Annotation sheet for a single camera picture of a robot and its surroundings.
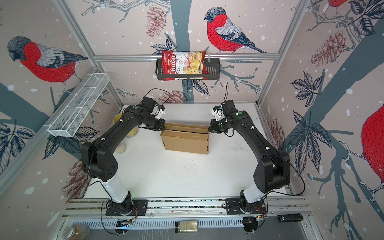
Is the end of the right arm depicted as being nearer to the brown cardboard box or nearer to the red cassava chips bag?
the brown cardboard box

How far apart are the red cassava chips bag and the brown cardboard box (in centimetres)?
31

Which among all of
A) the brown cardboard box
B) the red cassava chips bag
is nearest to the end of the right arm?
the brown cardboard box

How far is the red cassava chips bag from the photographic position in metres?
0.87

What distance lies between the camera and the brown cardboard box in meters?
0.84
